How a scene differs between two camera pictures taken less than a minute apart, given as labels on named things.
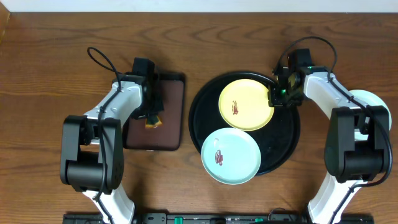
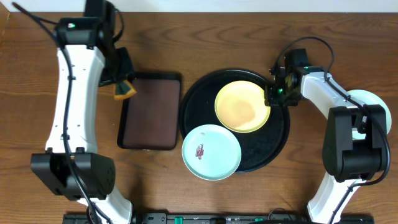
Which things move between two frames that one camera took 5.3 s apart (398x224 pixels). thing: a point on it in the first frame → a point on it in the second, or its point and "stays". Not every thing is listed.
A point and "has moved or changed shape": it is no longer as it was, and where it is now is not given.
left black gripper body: x=154 y=101 → x=123 y=75
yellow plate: x=244 y=106 stays
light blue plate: x=231 y=156 → x=211 y=152
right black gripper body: x=283 y=96 stays
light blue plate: x=367 y=99 stays
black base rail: x=216 y=218 stays
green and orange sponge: x=153 y=122 has moved or changed shape
